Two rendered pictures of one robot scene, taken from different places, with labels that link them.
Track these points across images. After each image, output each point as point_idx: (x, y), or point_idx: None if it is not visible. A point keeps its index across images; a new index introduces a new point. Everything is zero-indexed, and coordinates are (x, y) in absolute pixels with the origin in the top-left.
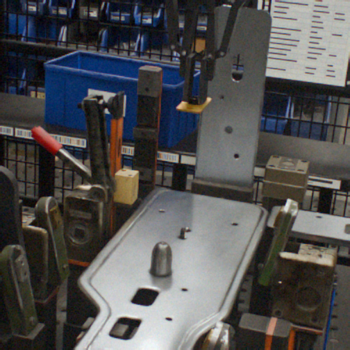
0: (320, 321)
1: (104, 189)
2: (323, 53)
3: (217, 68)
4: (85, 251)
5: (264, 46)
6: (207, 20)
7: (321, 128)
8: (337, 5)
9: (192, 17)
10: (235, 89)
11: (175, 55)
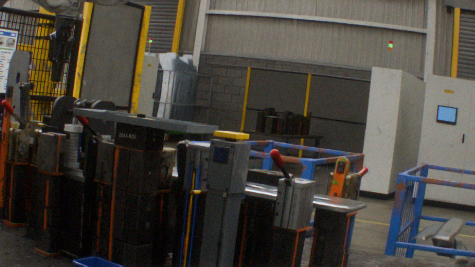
0: None
1: (32, 124)
2: (3, 78)
3: (11, 78)
4: (24, 157)
5: (27, 67)
6: (64, 47)
7: (0, 114)
8: (8, 56)
9: (60, 46)
10: (17, 87)
11: None
